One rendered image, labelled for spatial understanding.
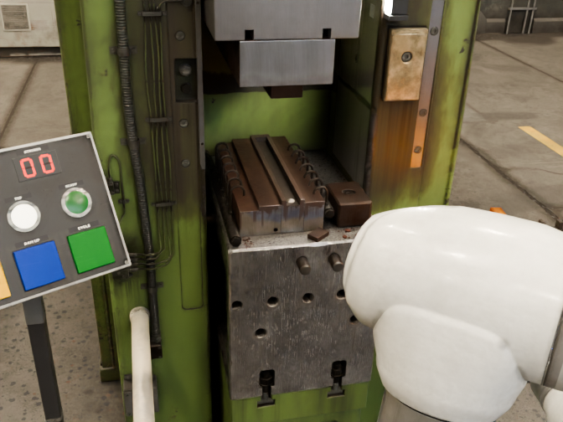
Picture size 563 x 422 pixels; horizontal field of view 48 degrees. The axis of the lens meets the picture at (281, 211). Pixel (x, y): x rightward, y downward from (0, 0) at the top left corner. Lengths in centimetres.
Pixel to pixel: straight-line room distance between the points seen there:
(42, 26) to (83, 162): 551
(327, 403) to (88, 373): 107
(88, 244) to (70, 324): 153
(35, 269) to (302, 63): 66
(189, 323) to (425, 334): 127
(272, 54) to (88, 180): 45
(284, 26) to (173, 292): 77
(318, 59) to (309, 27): 7
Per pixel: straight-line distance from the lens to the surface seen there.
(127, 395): 185
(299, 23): 133
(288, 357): 165
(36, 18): 678
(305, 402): 177
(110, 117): 149
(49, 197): 128
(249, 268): 146
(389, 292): 56
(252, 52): 133
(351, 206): 152
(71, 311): 287
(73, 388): 250
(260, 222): 148
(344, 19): 136
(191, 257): 167
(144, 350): 160
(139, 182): 153
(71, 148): 131
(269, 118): 190
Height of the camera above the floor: 166
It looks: 28 degrees down
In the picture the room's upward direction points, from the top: 2 degrees clockwise
